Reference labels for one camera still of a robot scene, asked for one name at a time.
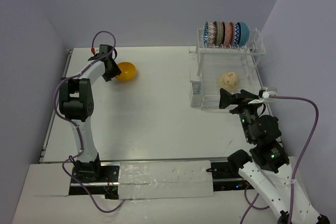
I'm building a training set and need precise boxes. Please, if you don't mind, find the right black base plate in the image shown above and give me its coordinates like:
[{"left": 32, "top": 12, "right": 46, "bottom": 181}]
[{"left": 206, "top": 160, "right": 253, "bottom": 191}]

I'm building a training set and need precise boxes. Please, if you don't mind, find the tan bowl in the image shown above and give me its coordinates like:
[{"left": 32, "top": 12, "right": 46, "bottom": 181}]
[{"left": 218, "top": 71, "right": 239, "bottom": 92}]

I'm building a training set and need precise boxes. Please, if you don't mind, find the solid blue bowl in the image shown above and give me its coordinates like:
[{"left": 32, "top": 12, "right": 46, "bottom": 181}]
[{"left": 238, "top": 22, "right": 250, "bottom": 47}]

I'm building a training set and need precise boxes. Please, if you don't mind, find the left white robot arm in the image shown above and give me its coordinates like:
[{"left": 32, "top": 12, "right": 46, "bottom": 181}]
[{"left": 56, "top": 45, "right": 121, "bottom": 183}]

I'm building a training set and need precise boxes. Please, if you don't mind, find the aluminium table edge rail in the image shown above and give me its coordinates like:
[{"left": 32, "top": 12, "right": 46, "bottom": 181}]
[{"left": 39, "top": 48, "right": 73, "bottom": 163}]

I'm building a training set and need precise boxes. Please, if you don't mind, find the silver tape patch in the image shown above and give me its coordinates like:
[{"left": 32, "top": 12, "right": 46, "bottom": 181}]
[{"left": 118, "top": 161, "right": 214, "bottom": 199}]

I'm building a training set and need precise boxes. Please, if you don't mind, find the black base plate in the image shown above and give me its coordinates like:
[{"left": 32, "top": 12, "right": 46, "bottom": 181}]
[
  {"left": 72, "top": 162, "right": 120, "bottom": 200},
  {"left": 206, "top": 160, "right": 253, "bottom": 191}
]

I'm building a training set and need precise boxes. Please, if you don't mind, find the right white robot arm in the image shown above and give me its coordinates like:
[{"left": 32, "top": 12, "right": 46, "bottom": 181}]
[{"left": 219, "top": 88, "right": 330, "bottom": 223}]

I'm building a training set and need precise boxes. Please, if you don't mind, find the yellow bowl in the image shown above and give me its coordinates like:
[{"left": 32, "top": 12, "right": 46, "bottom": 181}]
[{"left": 116, "top": 62, "right": 137, "bottom": 81}]

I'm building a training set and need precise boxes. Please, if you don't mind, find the blue triangle patterned bowl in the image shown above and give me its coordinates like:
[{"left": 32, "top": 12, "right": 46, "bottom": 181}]
[{"left": 203, "top": 22, "right": 216, "bottom": 47}]

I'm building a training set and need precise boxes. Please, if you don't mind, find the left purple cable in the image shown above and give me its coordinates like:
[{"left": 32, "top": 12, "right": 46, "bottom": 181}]
[{"left": 52, "top": 30, "right": 127, "bottom": 212}]

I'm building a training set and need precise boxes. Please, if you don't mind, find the black floral patterned bowl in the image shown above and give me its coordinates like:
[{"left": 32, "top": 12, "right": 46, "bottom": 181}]
[{"left": 223, "top": 22, "right": 234, "bottom": 47}]

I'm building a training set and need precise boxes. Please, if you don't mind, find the white wire dish rack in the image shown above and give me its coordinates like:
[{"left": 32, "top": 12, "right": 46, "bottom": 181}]
[{"left": 189, "top": 28, "right": 266, "bottom": 109}]

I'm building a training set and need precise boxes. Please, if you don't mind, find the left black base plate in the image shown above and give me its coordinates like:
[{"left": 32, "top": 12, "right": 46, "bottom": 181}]
[{"left": 72, "top": 162, "right": 120, "bottom": 200}]

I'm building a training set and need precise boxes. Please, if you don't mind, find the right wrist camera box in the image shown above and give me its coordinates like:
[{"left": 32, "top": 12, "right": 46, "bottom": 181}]
[{"left": 248, "top": 87, "right": 277, "bottom": 104}]

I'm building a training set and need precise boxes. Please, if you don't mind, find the brown lattice rim bowl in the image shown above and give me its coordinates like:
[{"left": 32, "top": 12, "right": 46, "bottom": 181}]
[{"left": 214, "top": 21, "right": 225, "bottom": 47}]

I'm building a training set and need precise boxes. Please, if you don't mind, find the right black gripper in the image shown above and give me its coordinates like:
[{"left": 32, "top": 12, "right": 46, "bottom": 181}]
[{"left": 218, "top": 87, "right": 264, "bottom": 142}]

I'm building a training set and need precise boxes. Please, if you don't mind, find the red patterned bowl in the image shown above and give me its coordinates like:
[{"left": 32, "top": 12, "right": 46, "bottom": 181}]
[{"left": 231, "top": 23, "right": 241, "bottom": 47}]

